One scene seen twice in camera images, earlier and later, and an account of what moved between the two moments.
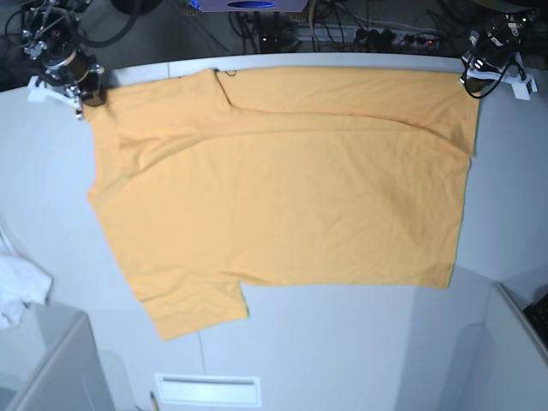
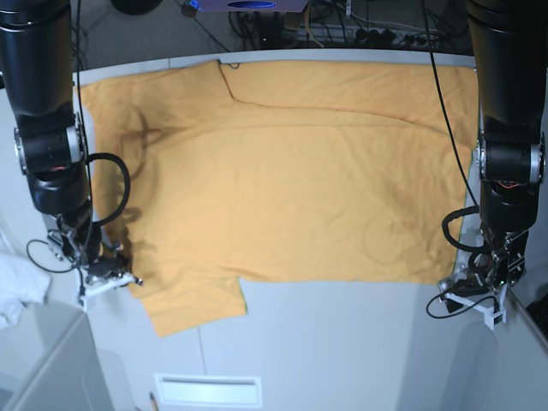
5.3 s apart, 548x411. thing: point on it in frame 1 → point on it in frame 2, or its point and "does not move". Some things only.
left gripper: x=49 y=36 → x=77 y=237
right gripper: x=494 y=44 → x=499 y=265
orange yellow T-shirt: x=329 y=176 does not move
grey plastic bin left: x=50 y=361 does not move
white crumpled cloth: x=21 y=282 does not move
